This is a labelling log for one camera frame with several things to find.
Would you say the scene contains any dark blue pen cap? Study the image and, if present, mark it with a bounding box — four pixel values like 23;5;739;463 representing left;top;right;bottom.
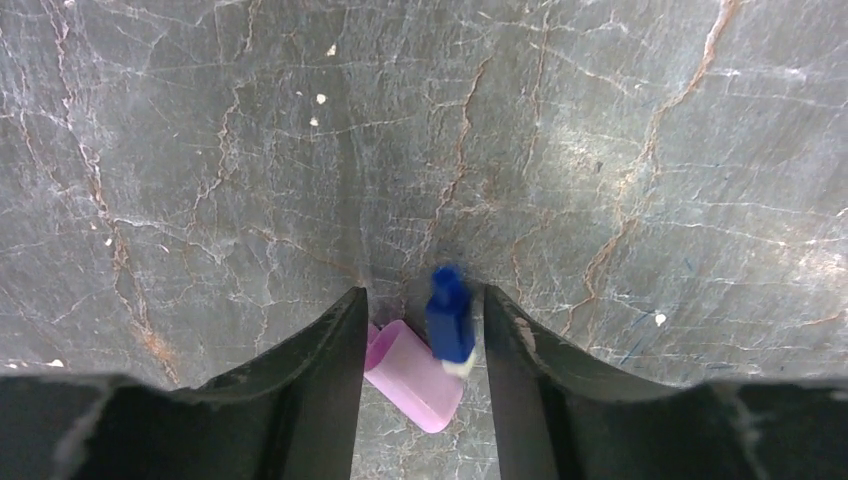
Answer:
425;265;477;379

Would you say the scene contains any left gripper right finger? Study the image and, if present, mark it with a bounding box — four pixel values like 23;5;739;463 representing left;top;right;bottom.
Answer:
483;285;847;479

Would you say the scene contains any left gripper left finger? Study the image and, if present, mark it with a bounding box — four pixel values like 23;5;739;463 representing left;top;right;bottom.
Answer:
1;287;368;479

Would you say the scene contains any pink highlighter cap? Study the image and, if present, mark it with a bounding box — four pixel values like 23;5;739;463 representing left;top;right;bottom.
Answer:
364;320;464;434

